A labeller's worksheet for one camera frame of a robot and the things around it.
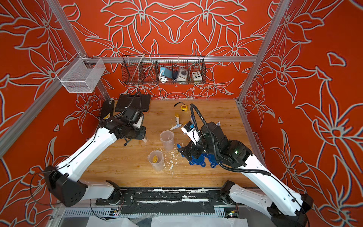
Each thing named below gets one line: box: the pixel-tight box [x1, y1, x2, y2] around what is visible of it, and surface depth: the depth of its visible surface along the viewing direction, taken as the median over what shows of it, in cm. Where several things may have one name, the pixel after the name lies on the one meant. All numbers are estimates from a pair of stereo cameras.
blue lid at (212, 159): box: [204, 153, 219, 169], surface depth 87 cm
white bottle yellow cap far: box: [174, 112, 180, 125], surface depth 100 cm
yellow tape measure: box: [173, 101, 188, 112], surface depth 115 cm
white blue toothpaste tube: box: [169, 123, 182, 131], surface depth 103 cm
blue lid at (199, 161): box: [189, 152, 207, 168], surface depth 87 cm
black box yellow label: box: [99, 98, 115, 122], surface depth 116 cm
